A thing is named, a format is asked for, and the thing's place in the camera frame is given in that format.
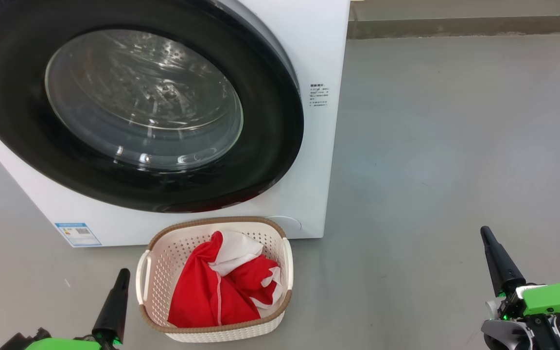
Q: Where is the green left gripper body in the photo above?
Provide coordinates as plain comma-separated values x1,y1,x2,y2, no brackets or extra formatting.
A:
0,328,123,350

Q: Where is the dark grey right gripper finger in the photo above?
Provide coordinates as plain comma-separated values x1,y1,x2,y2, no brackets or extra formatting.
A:
480,226,526,297

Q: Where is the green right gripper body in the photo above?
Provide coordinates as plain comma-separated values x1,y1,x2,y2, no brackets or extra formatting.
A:
487,272,560,350

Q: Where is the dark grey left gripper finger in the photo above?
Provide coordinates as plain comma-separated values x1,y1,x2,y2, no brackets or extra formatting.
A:
92,268,131,343

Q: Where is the red and white garment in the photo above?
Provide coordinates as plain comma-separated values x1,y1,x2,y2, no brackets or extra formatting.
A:
168,230,283,328

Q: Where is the washing machine glass door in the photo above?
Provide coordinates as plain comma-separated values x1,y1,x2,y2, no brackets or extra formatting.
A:
0,0,305,213

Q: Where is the cream perforated laundry basket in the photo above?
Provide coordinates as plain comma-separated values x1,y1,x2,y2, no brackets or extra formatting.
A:
136,216,294,343

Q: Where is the stainless steel washer drum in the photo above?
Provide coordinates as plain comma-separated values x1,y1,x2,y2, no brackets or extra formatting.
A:
45,29,244,171

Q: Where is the white front-load washing machine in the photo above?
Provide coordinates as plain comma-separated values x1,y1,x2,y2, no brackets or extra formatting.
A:
0,0,351,248

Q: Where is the blue energy label sticker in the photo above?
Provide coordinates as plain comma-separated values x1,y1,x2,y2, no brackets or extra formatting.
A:
54,222,102,247

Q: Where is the round white filter cover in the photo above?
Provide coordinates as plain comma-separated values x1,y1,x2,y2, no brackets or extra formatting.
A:
265,215,303,239

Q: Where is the small printed text label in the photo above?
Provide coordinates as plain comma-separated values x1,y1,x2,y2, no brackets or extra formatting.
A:
309,83,330,107

